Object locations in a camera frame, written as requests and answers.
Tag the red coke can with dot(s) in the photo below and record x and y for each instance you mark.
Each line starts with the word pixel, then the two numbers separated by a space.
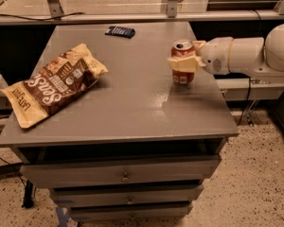
pixel 181 56

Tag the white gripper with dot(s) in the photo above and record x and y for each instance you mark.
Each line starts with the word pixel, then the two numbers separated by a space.
pixel 215 55

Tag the blue rxbar blueberry bar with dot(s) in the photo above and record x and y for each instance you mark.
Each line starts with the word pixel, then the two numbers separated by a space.
pixel 120 31

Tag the grey metal rail frame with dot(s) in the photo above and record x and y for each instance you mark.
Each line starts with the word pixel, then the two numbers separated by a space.
pixel 63 12

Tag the top grey drawer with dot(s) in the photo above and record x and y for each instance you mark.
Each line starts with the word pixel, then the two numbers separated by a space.
pixel 122 172

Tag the grey drawer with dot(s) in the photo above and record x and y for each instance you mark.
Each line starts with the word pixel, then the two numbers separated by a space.
pixel 122 172
pixel 127 195
pixel 177 209

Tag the middle grey drawer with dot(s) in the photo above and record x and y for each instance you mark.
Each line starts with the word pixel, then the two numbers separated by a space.
pixel 127 195

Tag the bottom grey drawer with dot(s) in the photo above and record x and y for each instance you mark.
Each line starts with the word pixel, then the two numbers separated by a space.
pixel 177 209

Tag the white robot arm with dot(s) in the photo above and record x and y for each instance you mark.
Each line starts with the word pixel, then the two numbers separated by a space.
pixel 258 58

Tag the grey drawer cabinet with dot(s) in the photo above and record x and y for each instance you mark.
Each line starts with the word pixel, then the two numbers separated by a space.
pixel 134 112

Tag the brown chips bag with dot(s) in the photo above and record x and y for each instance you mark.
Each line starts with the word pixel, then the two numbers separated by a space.
pixel 54 86

